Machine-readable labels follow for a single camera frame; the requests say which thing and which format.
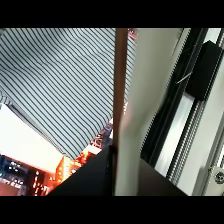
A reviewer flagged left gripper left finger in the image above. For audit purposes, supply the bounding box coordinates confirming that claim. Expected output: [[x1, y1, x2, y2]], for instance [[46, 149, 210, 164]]
[[47, 145, 114, 197]]

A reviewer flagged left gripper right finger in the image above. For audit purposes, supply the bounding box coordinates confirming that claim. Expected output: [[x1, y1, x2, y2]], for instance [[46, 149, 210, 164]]
[[137, 157, 188, 197]]

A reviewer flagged striped shirt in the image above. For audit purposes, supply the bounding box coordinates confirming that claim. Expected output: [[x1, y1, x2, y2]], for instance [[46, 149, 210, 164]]
[[0, 28, 138, 160]]

